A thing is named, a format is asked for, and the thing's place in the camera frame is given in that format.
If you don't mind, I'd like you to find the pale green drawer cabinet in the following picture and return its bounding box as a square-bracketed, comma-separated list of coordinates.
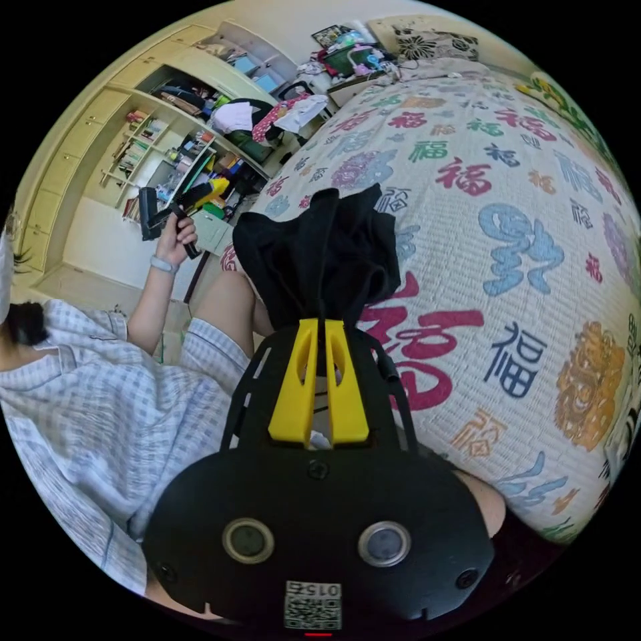
[192, 209, 235, 257]

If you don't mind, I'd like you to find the pile of clothes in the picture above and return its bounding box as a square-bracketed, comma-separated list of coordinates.
[210, 93, 330, 146]

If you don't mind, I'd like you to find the black and white floral pillow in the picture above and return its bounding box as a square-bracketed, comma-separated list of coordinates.
[392, 25, 481, 64]

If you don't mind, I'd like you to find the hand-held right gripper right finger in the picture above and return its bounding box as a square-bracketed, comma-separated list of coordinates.
[324, 318, 371, 449]

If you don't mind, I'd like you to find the cluttered bedside table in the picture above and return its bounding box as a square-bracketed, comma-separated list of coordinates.
[310, 22, 401, 109]

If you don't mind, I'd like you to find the bed with printed quilt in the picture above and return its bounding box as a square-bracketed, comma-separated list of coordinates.
[220, 55, 641, 547]

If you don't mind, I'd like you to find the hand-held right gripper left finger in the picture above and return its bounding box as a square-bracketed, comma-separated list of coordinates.
[268, 318, 320, 448]

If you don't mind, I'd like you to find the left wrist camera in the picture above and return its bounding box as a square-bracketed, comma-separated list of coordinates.
[138, 186, 160, 242]

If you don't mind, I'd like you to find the pale yellow wall shelf cupboard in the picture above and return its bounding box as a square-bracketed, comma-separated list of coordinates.
[19, 22, 301, 301]

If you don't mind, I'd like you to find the black t-shirt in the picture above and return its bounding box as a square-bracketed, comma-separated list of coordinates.
[232, 182, 401, 334]

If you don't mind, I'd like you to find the person's right forearm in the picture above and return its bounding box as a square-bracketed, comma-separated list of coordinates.
[144, 568, 229, 624]

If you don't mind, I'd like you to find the person's left forearm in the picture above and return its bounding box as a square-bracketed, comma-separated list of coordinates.
[128, 254, 182, 357]

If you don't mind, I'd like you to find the person's left hand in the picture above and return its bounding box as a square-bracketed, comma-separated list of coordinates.
[156, 212, 199, 267]

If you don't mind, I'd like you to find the person's body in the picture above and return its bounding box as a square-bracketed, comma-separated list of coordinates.
[0, 220, 509, 602]

